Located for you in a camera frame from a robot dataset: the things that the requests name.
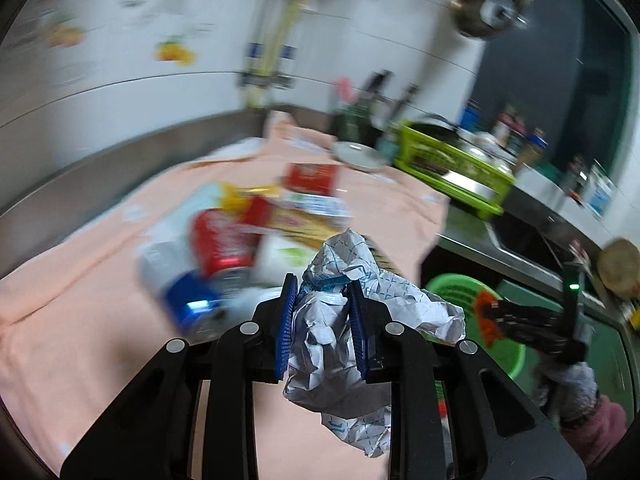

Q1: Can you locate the white paper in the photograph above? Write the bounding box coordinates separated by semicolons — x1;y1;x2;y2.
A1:
283;229;465;458

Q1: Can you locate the blue and white can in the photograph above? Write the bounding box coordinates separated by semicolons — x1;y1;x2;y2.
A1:
139;240;248;342

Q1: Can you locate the red cola can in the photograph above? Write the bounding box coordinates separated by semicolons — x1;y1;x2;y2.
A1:
189;208;255;278

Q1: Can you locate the green perforated trash basket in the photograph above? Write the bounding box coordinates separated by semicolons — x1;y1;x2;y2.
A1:
426;273;526;379

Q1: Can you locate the amber tea bottle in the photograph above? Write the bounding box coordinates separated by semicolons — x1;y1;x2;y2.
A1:
240;195;343;249

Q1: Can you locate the wooden cutting board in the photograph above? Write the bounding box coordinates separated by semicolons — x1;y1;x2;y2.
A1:
597;238;640;299

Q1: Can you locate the white milk carton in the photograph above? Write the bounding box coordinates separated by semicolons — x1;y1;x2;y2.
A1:
280;191;350;219

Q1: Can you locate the red plastic cup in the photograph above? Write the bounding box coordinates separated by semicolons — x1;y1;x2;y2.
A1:
282;162;341;196

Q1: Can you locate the yellow snack wrapper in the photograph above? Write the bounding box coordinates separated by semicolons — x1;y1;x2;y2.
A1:
219;182;281;214

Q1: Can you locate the white ceramic plate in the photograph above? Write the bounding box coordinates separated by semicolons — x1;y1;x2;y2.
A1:
331;141;387;174

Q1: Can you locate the detergent bottle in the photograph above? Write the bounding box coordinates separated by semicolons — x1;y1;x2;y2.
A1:
584;160;614;218

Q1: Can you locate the green dish rack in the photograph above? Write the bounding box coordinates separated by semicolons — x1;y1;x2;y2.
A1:
395;114;515;220

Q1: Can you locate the pink bottle brush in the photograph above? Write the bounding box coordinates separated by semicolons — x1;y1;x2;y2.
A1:
333;76;357;107

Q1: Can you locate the peach pink towel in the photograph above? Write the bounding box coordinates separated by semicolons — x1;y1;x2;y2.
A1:
1;112;449;479

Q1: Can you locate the steel pot lid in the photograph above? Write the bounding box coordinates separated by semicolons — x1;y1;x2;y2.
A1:
450;0;533;40

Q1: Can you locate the yellow hose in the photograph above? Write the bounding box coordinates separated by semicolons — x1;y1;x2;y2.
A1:
246;0;331;109

